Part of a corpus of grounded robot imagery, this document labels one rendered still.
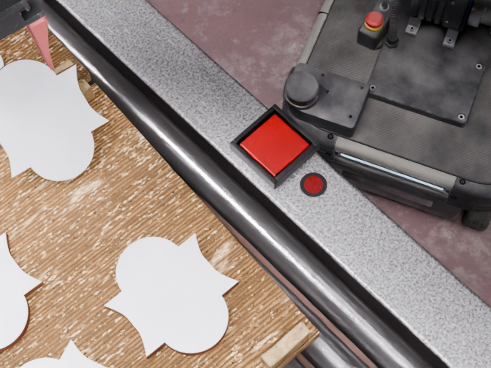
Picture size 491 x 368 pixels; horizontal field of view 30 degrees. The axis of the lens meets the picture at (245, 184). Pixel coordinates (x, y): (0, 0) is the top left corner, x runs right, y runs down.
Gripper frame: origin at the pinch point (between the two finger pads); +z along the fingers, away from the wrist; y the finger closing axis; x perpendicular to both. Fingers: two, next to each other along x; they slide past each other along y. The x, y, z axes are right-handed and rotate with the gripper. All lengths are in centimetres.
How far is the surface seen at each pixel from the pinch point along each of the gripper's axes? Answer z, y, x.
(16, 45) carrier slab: 2.1, 1.9, 13.8
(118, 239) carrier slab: 17.3, 0.2, -11.5
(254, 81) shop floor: 71, 47, 87
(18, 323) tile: 17.1, -13.4, -15.3
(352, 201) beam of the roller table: 25.5, 25.4, -17.8
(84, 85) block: 5.9, 6.2, 2.9
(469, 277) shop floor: 106, 59, 31
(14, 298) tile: 15.7, -12.5, -12.9
